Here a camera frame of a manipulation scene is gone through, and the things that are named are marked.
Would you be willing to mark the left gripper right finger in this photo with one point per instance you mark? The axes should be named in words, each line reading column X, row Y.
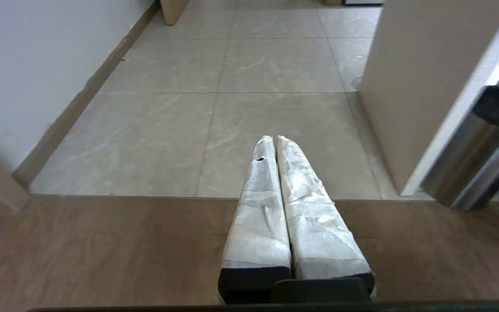
column 319, row 234

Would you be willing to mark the wooden furniture leg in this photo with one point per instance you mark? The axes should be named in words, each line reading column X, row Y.
column 173, row 11

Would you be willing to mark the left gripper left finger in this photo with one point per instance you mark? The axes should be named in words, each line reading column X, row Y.
column 258, row 225

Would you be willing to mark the beige wooden cabinet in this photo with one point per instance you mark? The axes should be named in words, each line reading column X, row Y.
column 435, row 86

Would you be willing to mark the steel trash bin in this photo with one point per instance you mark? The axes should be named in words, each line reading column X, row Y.
column 477, row 160

